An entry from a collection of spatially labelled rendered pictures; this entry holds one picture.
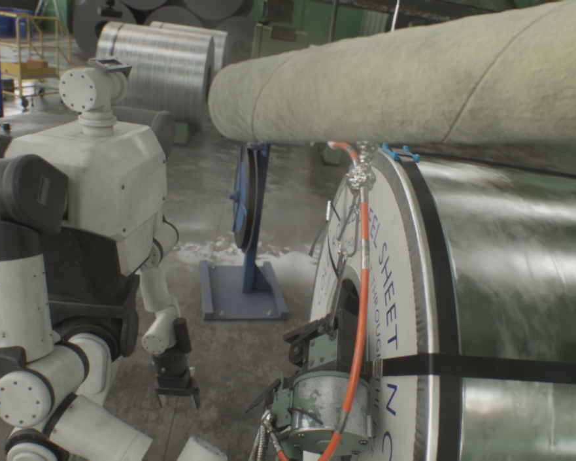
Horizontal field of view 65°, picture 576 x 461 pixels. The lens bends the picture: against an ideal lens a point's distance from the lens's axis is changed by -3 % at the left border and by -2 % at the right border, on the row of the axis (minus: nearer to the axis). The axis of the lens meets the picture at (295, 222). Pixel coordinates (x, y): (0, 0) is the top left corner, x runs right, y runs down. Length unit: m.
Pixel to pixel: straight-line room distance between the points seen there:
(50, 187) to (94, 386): 0.49
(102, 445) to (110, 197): 0.37
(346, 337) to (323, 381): 0.11
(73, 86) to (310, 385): 0.64
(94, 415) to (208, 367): 1.69
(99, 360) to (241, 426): 1.23
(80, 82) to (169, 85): 5.00
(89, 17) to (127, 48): 6.69
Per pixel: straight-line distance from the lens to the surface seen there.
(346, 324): 0.94
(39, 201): 0.71
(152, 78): 5.85
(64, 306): 1.00
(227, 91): 0.19
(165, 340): 1.26
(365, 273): 0.69
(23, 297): 0.72
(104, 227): 0.81
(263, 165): 2.62
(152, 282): 1.21
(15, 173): 0.68
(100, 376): 1.05
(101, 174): 0.78
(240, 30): 11.96
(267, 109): 0.17
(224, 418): 2.19
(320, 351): 0.92
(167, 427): 2.15
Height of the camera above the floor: 1.60
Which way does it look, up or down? 23 degrees down
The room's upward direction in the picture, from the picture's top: 9 degrees clockwise
